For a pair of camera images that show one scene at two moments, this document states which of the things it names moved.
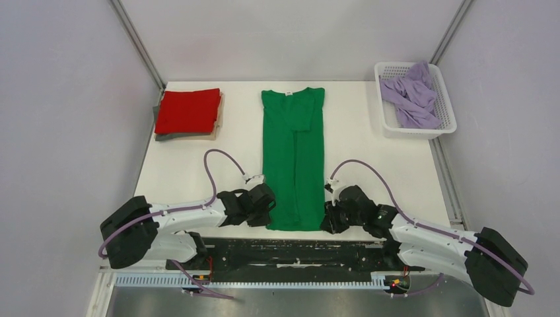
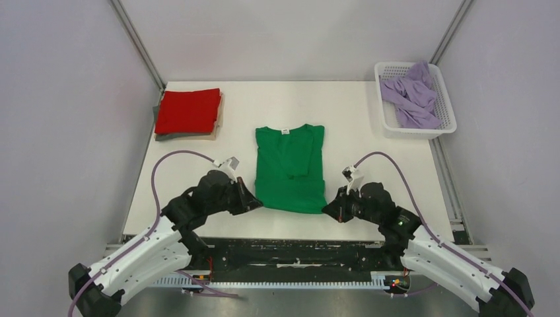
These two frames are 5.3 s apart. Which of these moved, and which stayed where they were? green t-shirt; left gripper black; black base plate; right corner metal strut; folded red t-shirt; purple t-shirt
Moved: left gripper black; green t-shirt
Stayed: right corner metal strut; black base plate; purple t-shirt; folded red t-shirt
